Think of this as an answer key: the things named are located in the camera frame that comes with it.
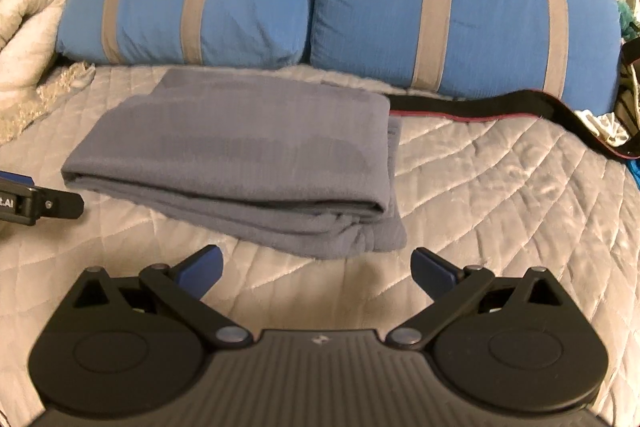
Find blue grey-striped pillow right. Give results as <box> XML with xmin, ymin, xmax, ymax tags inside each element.
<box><xmin>310</xmin><ymin>0</ymin><xmax>620</xmax><ymax>114</ymax></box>

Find teal knitted item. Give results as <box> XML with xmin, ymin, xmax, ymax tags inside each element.
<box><xmin>617</xmin><ymin>0</ymin><xmax>640</xmax><ymax>42</ymax></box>

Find grey-blue fleece sweatpants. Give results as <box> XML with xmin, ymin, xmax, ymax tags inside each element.
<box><xmin>61</xmin><ymin>68</ymin><xmax>407</xmax><ymax>259</ymax></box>

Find white crumpled cloth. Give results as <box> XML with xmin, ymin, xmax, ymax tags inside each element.
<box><xmin>574</xmin><ymin>109</ymin><xmax>630</xmax><ymax>147</ymax></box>

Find grey quilted bedspread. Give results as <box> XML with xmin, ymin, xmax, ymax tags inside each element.
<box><xmin>0</xmin><ymin>60</ymin><xmax>640</xmax><ymax>427</ymax></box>

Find light grey padded comforter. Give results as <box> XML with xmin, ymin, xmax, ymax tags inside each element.
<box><xmin>1</xmin><ymin>0</ymin><xmax>66</xmax><ymax>110</ymax></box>

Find black strap with red edge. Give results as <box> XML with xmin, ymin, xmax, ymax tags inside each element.
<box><xmin>387</xmin><ymin>89</ymin><xmax>640</xmax><ymax>160</ymax></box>

